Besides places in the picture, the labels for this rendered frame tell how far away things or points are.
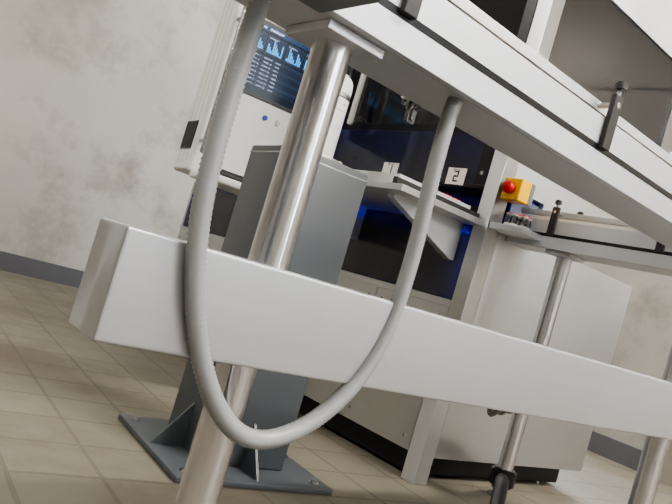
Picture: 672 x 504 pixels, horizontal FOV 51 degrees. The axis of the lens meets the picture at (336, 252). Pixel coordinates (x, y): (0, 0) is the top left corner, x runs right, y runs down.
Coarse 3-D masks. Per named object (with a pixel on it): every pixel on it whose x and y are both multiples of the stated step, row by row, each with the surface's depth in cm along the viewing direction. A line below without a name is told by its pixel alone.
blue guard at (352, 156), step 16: (352, 144) 291; (368, 144) 283; (384, 144) 276; (400, 144) 269; (416, 144) 262; (464, 144) 244; (480, 144) 239; (352, 160) 288; (368, 160) 280; (384, 160) 273; (400, 160) 266; (416, 160) 260; (448, 160) 248; (464, 160) 242; (416, 176) 258
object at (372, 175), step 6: (366, 174) 221; (372, 174) 219; (378, 174) 217; (384, 174) 215; (390, 174) 212; (396, 174) 210; (378, 180) 216; (384, 180) 214; (390, 180) 212; (408, 180) 212; (414, 180) 213; (420, 186) 215; (438, 192) 220; (450, 198) 224; (462, 204) 228
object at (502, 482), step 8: (496, 464) 223; (496, 472) 218; (504, 472) 217; (512, 472) 218; (496, 480) 212; (504, 480) 211; (512, 480) 217; (496, 488) 207; (504, 488) 207; (512, 488) 218; (496, 496) 203; (504, 496) 204
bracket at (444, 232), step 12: (396, 204) 217; (408, 204) 218; (408, 216) 221; (432, 216) 225; (444, 216) 229; (432, 228) 226; (444, 228) 230; (456, 228) 233; (432, 240) 227; (444, 240) 231; (456, 240) 234; (444, 252) 232
